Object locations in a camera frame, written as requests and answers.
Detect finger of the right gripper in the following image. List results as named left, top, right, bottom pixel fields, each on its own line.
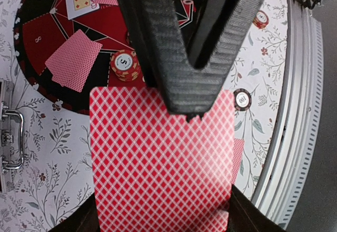
left=189, top=0, right=264, bottom=111
left=118, top=0, right=205, bottom=116

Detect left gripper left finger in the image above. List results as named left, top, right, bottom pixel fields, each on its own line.
left=50, top=194, right=101, bottom=232

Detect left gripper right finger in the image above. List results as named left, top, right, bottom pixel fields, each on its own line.
left=227, top=185, right=285, bottom=232

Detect orange red chip stack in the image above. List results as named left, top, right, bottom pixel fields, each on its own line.
left=253, top=10, right=270, bottom=29

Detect red chips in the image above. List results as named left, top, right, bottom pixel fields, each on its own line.
left=110, top=49, right=141, bottom=82

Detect face up six diamonds card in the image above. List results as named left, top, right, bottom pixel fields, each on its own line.
left=64, top=0, right=101, bottom=20

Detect red backed card deck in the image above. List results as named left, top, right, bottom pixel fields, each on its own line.
left=90, top=87, right=234, bottom=231

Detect black brown chip stack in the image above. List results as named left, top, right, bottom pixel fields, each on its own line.
left=233, top=88, right=252, bottom=112

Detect floral table cloth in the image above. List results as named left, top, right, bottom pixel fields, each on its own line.
left=1, top=0, right=288, bottom=231

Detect aluminium poker case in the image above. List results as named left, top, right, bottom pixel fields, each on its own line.
left=1, top=79, right=24, bottom=194

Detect front aluminium rail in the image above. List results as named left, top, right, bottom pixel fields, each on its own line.
left=252, top=0, right=324, bottom=229

